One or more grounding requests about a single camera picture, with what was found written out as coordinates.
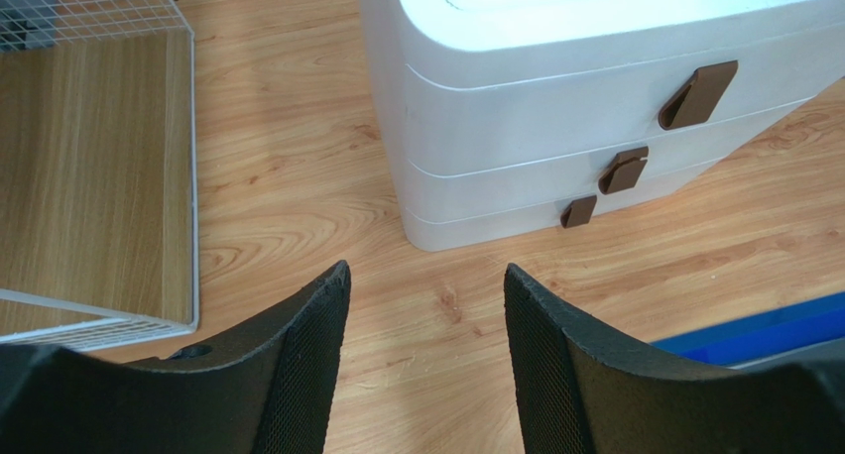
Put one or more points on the white three drawer organizer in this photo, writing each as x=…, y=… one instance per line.
x=502, y=117

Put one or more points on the blue folder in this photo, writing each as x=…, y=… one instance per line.
x=763, y=335

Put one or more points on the white wire shelf rack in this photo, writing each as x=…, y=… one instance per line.
x=99, y=224

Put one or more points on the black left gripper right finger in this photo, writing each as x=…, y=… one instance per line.
x=583, y=386

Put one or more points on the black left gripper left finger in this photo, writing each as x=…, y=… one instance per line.
x=265, y=385

